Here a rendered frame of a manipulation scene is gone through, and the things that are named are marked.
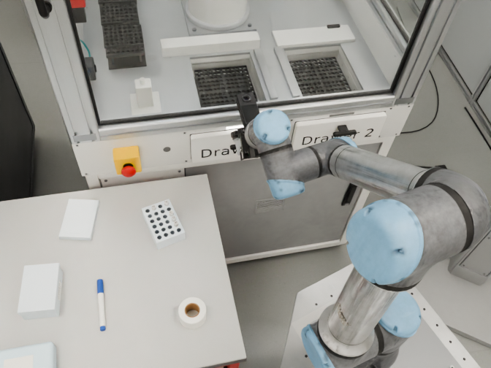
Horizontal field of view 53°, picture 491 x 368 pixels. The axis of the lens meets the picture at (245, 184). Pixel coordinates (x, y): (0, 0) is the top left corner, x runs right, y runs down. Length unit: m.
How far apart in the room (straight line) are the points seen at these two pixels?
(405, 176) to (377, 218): 0.21
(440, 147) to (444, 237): 2.18
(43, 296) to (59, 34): 0.63
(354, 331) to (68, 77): 0.85
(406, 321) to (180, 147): 0.78
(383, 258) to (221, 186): 1.02
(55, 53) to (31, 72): 1.96
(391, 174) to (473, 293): 1.53
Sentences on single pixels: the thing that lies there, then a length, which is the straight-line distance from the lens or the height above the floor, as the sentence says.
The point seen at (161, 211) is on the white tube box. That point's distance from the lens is 1.43.
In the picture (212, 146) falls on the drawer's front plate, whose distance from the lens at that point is 1.45.
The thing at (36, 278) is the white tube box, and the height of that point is 0.81.
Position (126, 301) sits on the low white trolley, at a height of 0.76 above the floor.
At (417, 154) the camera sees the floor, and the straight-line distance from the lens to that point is 2.82.
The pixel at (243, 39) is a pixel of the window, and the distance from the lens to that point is 1.25.
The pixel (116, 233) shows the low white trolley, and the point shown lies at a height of 0.76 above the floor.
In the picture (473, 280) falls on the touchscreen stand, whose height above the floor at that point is 0.06.
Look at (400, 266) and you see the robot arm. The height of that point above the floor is 1.39.
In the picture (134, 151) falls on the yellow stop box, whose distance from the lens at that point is 1.42.
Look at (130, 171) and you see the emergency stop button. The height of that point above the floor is 0.89.
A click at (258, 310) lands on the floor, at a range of 2.15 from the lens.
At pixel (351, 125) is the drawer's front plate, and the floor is 0.90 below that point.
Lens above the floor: 1.99
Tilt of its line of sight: 54 degrees down
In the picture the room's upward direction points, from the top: 6 degrees clockwise
